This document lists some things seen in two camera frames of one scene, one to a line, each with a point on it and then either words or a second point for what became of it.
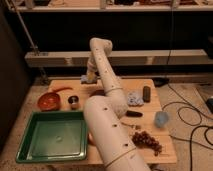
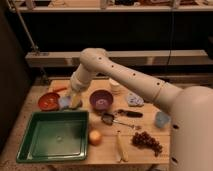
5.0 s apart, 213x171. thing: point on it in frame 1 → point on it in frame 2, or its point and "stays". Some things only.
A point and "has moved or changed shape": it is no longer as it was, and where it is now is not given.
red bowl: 48,102 stays
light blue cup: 161,118 stays
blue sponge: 84,80 has moved or changed shape
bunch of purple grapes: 145,140 stays
